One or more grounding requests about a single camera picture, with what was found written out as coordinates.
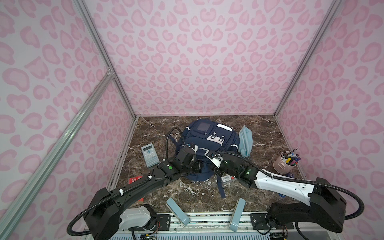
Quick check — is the teal pencil pouch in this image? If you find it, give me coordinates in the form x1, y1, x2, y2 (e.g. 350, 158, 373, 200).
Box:
238, 125, 253, 159

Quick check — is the navy blue student backpack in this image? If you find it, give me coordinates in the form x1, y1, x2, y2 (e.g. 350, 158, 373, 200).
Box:
165, 119, 240, 182

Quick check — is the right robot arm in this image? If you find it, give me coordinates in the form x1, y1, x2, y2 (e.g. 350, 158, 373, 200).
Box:
205, 151, 365, 233

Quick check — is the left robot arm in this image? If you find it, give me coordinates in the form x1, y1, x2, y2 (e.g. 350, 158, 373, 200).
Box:
67, 127, 211, 240

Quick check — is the right teal stand block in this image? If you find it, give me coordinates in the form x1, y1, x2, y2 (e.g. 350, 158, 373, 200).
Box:
229, 198, 246, 232

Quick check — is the teal stand block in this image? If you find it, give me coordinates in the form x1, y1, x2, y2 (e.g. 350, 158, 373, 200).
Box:
166, 198, 191, 227
229, 198, 246, 232

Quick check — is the grey pocket calculator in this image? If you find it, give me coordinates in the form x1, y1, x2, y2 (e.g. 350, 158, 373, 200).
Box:
141, 143, 160, 168

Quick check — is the left teal stand block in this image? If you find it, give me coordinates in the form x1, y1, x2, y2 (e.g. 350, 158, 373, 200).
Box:
166, 198, 191, 227

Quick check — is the pink pen holder cup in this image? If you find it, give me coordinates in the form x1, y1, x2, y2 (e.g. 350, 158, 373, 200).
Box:
273, 147, 301, 175

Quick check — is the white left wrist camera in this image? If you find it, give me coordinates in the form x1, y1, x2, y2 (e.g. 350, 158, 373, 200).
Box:
187, 144, 198, 152

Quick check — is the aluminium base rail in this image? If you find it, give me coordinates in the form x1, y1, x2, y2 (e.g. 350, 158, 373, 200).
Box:
111, 212, 345, 240

